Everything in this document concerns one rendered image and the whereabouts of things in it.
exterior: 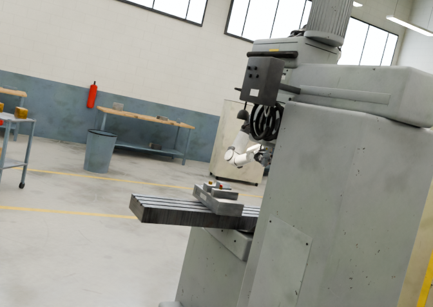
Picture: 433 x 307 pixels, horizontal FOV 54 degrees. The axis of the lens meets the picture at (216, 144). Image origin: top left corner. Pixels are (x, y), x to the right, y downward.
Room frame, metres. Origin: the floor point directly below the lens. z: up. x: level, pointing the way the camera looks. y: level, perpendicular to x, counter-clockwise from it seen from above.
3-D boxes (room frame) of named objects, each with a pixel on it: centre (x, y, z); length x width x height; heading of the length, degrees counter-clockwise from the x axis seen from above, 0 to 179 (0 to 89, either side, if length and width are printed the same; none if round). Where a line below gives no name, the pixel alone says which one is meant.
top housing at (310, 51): (2.40, -0.30, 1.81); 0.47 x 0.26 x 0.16; 28
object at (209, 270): (2.43, -0.28, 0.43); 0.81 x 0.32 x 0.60; 28
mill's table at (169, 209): (2.38, -0.23, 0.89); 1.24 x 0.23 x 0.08; 118
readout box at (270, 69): (1.99, -0.13, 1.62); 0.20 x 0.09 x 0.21; 28
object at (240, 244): (2.41, -0.29, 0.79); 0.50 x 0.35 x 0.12; 28
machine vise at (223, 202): (2.33, -0.07, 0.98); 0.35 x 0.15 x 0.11; 26
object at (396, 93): (1.97, -0.52, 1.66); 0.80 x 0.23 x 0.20; 28
